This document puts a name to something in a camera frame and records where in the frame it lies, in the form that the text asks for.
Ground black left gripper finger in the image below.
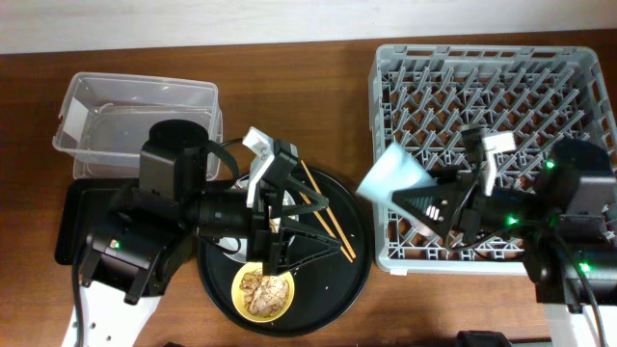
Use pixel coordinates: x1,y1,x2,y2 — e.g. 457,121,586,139
279,169,329,217
269,227,342,275

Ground blue plastic cup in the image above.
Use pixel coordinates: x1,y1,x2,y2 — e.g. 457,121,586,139
356,143,436,222

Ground food scraps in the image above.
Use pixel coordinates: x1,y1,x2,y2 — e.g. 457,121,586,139
239,269,289,318

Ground yellow bowl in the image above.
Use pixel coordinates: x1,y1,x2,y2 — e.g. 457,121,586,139
231,262,295,323

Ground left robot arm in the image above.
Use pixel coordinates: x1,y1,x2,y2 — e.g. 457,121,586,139
56,120,341,346

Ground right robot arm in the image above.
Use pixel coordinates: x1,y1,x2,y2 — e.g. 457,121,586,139
390,128,616,346

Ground grey dishwasher rack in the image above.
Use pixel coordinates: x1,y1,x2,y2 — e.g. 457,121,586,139
368,44,616,276

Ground lower wooden chopstick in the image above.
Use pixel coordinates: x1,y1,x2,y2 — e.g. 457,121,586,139
299,193,354,263

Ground wooden chopstick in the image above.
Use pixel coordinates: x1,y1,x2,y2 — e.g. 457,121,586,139
299,193,354,263
300,159,357,259

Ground upper wooden chopstick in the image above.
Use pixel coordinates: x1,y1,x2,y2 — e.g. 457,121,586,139
300,159,357,259

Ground round black tray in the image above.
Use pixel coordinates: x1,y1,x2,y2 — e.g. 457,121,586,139
197,167,373,337

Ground white round plate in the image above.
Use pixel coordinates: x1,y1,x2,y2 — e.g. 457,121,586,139
215,174,299,264

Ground black object at bottom edge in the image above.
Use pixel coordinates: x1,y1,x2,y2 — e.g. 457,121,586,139
455,331,512,347

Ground clear plastic bin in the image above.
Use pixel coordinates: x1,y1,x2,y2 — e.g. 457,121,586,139
52,72,224,179

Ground black rectangular tray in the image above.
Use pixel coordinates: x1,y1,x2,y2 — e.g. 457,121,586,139
53,177,194,266

